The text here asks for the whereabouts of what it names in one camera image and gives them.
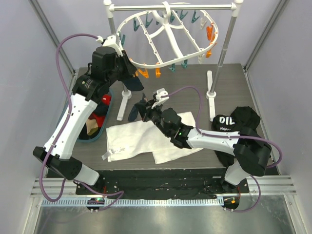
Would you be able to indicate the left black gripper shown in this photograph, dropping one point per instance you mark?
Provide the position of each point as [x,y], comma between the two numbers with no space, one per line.
[130,68]

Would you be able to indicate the white metal drying rack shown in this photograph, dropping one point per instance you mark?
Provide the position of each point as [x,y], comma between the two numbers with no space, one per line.
[117,17]

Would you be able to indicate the dark navy sock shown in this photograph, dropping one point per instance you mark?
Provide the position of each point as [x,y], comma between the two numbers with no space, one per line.
[133,84]
[134,111]

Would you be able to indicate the white round clip hanger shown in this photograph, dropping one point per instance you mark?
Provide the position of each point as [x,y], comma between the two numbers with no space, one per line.
[168,19]

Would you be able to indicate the white slotted cable duct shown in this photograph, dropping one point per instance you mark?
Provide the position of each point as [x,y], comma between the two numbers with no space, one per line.
[97,201]

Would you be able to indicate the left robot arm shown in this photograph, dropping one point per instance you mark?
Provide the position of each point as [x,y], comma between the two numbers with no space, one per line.
[107,67]

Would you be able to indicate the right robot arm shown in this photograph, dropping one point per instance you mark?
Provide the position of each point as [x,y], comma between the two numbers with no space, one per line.
[249,149]

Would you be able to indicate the beige striped sock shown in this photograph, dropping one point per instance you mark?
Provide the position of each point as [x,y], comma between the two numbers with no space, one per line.
[91,126]

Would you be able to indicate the red santa sock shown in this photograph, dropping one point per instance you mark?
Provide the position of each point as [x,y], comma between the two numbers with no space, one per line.
[102,109]

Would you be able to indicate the teal plastic basin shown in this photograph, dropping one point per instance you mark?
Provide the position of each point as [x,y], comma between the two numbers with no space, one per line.
[83,137]

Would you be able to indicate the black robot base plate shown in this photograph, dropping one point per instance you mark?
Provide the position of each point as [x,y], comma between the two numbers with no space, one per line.
[157,184]

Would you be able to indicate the white towel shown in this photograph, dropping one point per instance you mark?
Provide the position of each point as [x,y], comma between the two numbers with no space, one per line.
[131,139]

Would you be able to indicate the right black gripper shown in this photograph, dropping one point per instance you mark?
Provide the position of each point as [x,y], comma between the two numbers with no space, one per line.
[146,110]

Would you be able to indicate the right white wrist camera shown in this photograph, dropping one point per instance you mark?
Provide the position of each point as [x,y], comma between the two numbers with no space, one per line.
[160,97]

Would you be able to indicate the black printed t-shirt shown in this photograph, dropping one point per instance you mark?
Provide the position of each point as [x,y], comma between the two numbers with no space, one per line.
[241,119]

